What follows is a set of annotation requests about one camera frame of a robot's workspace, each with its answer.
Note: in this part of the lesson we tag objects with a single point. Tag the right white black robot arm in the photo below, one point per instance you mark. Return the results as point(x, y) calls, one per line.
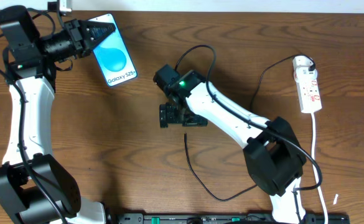
point(270, 148)

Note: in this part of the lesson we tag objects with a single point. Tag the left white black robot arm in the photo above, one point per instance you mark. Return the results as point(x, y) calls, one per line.
point(34, 186)

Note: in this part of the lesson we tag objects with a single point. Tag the white power strip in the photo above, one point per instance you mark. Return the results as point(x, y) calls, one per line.
point(308, 90)

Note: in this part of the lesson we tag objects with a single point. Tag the white paper scrap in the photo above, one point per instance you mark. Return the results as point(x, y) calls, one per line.
point(335, 199)

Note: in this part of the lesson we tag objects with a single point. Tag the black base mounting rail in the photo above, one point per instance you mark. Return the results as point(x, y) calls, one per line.
point(139, 218)

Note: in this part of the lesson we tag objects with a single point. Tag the blue screen Samsung smartphone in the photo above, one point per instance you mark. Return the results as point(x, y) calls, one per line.
point(113, 57)

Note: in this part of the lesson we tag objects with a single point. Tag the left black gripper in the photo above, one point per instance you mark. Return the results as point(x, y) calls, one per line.
point(76, 37)

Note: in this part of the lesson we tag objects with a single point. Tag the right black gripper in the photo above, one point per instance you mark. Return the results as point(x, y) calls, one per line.
point(175, 115)

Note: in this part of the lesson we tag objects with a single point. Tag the white USB wall charger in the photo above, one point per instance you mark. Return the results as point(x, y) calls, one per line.
point(303, 61)

